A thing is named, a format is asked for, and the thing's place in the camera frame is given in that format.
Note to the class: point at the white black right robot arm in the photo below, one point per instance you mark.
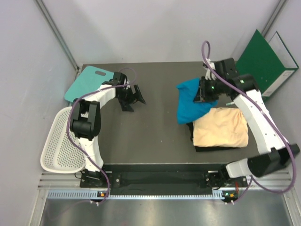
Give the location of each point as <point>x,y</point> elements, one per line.
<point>275,152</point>

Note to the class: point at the grey slotted cable duct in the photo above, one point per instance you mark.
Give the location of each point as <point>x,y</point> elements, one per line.
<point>99,195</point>

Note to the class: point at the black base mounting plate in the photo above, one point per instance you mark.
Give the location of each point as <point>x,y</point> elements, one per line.
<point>169,182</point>

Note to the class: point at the green lever arch binder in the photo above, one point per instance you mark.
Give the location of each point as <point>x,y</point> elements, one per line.
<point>269,62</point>

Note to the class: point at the teal cutting board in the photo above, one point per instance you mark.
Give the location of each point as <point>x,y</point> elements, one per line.
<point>88,81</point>

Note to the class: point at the aluminium frame rail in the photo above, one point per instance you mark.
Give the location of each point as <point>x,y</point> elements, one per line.
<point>53,27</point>

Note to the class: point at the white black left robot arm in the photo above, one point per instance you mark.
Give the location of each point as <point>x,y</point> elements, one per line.
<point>85,122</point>

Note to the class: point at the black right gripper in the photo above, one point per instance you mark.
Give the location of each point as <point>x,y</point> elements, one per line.
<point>202,95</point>

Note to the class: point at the blue t shirt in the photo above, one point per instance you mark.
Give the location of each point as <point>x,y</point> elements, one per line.
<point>188,110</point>

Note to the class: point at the white perforated plastic basket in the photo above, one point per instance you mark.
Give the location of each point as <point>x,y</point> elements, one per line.
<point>59,154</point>

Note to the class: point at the cream t shirt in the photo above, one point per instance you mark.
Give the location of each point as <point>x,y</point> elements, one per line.
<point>221,127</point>

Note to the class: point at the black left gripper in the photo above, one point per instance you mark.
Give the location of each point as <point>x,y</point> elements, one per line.
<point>133,97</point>

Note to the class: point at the black t shirt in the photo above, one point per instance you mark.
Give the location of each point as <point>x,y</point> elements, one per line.
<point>206,149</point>

